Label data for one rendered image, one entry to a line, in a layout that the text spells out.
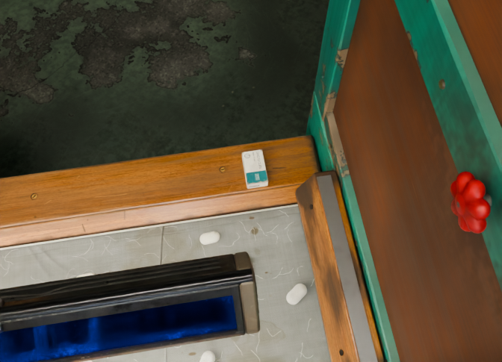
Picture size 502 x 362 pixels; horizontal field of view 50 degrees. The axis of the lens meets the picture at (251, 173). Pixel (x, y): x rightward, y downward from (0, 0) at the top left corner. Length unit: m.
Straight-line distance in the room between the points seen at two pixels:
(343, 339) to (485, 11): 0.49
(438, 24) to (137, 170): 0.62
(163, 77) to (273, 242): 1.20
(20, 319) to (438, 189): 0.38
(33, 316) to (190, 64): 1.58
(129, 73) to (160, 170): 1.12
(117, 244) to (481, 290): 0.61
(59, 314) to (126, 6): 1.81
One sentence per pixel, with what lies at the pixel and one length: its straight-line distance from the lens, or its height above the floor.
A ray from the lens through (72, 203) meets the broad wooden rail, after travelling 0.94.
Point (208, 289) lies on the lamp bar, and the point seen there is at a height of 1.11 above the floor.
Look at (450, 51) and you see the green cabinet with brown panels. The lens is 0.44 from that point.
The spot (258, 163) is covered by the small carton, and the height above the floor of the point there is 0.78.
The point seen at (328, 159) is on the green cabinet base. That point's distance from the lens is 0.87.
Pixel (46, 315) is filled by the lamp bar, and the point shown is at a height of 1.11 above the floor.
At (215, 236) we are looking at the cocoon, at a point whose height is 0.76.
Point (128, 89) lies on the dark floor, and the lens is 1.98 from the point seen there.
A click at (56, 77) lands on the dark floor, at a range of 2.09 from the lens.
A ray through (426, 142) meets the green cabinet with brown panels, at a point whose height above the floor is 1.15.
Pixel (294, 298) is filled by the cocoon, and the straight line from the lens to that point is 0.85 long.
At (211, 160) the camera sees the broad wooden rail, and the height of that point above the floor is 0.76.
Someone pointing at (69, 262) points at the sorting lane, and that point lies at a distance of 0.93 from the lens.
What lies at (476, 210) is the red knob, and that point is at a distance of 0.39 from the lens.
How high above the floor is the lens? 1.59
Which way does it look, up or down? 64 degrees down
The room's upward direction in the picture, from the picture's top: straight up
